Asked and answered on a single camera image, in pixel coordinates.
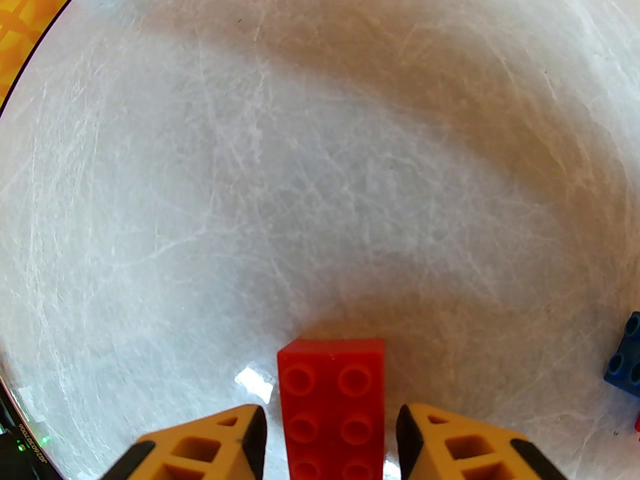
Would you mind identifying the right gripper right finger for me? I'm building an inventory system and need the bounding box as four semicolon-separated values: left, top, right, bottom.
396;403;571;480

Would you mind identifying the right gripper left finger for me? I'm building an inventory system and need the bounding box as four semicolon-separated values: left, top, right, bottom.
100;404;269;480

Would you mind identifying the blue lego brick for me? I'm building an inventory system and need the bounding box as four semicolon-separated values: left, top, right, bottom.
603;311;640;399

